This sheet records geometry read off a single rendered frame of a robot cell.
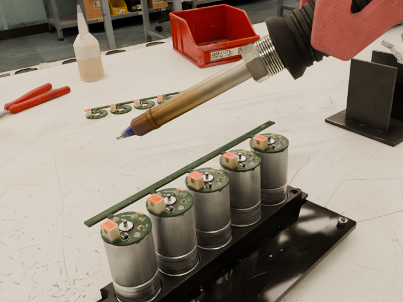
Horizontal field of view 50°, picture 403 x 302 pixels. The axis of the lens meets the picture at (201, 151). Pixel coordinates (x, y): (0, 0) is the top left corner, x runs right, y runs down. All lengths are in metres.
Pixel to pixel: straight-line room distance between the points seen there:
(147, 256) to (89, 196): 0.15
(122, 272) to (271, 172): 0.11
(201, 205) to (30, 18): 4.53
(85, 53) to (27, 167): 0.23
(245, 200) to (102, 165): 0.18
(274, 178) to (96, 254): 0.13
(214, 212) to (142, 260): 0.05
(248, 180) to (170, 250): 0.06
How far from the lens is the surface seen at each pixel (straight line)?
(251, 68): 0.16
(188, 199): 0.23
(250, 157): 0.26
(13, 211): 0.37
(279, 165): 0.28
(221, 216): 0.25
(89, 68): 0.62
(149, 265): 0.22
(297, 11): 0.16
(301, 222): 0.30
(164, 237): 0.23
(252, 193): 0.26
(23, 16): 4.72
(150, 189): 0.24
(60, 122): 0.51
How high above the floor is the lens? 0.94
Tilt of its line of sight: 29 degrees down
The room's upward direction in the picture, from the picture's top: 5 degrees counter-clockwise
